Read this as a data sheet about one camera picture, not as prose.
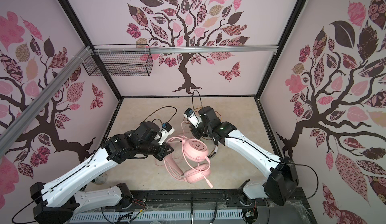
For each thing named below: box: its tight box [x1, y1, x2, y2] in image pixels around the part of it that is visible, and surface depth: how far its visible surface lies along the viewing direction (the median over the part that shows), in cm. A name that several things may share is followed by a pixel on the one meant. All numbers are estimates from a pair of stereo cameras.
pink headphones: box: [164, 138, 214, 189], surface depth 53 cm
